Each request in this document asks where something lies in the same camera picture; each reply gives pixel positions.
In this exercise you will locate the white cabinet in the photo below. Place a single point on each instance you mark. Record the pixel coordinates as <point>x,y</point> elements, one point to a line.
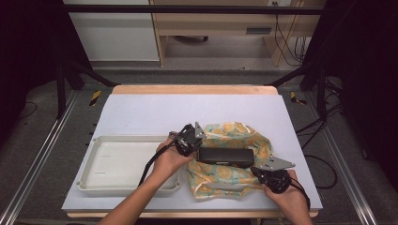
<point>115,37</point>

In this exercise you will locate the yellow black tape marker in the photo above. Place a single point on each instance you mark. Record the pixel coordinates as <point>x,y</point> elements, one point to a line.
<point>95,97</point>
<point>295,98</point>

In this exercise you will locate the orange-print green cloth bag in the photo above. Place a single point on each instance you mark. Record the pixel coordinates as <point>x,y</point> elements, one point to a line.
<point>231,181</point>

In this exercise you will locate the white table mat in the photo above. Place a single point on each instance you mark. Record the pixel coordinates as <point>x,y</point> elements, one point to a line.
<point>187,109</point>

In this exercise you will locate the grey desk label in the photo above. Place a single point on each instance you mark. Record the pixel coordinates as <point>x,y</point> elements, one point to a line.
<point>258,30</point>

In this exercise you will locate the black horizontal frame bar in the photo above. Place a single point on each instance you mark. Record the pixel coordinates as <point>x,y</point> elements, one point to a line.
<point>187,9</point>

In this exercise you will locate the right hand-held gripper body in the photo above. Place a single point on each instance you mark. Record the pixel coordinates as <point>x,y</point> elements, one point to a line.
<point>277,178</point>

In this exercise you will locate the black metal stand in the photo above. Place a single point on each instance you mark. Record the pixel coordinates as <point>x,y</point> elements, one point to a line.
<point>61,90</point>
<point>320,90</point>

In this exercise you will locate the dark curtain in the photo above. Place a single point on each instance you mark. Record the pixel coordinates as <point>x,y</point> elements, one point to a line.
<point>28,47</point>
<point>366,62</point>

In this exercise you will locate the person's right hand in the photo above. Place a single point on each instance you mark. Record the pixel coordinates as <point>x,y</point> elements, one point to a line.
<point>291,200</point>

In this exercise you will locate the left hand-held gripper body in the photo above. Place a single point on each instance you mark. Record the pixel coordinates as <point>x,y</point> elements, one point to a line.
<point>187,140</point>

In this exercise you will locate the black rectangular case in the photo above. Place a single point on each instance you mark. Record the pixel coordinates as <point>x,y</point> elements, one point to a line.
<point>225,157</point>

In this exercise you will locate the white plastic tray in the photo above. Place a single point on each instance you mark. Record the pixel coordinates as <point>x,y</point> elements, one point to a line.
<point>119,162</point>

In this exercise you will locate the light wooden desk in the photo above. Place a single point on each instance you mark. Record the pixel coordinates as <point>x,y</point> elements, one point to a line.
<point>219,23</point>

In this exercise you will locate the person's left hand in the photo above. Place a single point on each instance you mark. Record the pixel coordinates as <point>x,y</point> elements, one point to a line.
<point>167,162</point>

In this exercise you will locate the aluminium floor rail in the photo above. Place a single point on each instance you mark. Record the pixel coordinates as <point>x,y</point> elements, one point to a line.
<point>40,150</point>
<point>341,156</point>

